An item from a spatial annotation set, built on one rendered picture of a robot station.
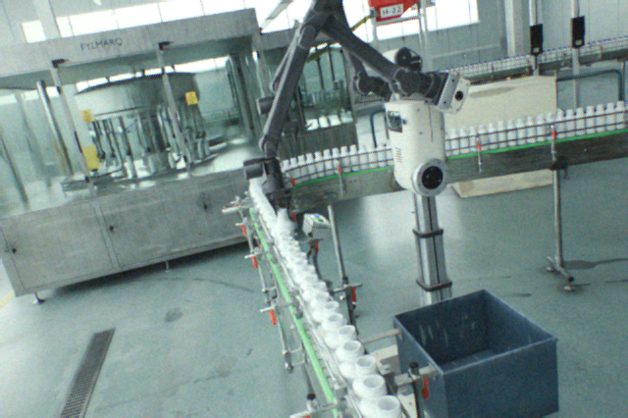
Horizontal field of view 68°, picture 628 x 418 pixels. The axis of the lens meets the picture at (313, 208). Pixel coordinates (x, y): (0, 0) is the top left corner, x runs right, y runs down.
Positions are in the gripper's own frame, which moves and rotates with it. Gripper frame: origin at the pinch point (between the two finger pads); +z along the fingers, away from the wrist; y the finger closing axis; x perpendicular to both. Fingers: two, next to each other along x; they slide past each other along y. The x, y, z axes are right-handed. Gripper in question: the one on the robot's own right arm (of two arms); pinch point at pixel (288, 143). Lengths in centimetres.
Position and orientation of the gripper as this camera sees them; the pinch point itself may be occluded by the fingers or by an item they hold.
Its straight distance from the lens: 207.6
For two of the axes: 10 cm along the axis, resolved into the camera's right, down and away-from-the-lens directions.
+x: 2.3, 2.4, -9.4
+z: 1.8, 9.4, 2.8
